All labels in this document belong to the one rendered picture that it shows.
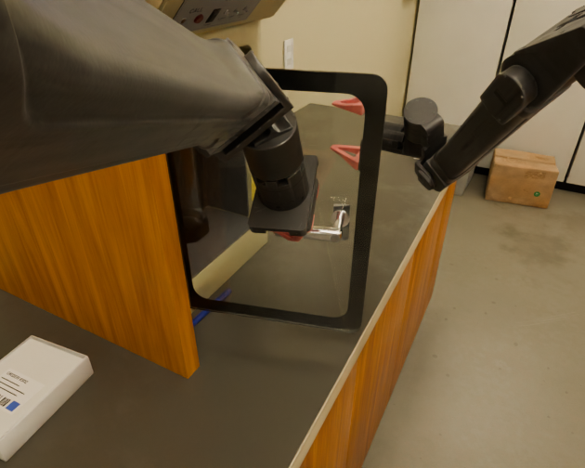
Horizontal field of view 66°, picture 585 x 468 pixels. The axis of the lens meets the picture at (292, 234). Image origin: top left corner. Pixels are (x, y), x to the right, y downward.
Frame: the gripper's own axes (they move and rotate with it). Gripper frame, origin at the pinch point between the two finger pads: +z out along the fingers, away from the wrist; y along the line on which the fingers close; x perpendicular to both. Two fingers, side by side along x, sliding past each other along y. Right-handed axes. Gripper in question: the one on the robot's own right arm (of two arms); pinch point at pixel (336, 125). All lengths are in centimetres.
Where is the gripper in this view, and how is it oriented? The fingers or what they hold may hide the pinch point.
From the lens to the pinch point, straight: 94.2
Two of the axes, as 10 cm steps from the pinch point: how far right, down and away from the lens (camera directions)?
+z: -8.9, -2.8, 3.6
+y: -0.2, -7.7, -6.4
